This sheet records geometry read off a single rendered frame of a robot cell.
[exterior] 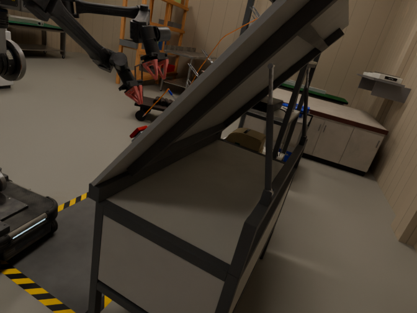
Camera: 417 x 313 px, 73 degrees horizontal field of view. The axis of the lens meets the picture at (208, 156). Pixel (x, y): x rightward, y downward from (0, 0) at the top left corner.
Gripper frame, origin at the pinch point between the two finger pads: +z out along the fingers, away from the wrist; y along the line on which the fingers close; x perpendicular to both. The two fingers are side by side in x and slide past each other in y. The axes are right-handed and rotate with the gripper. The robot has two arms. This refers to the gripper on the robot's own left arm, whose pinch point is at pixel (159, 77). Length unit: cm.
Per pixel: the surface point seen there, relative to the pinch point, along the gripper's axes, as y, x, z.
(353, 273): 117, -47, 175
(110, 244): -33, 21, 59
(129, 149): -31.3, -3.0, 22.9
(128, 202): -24, 14, 44
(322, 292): 79, -29, 164
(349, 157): 367, -39, 153
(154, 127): -30.7, -15.7, 17.4
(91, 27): 636, 681, -306
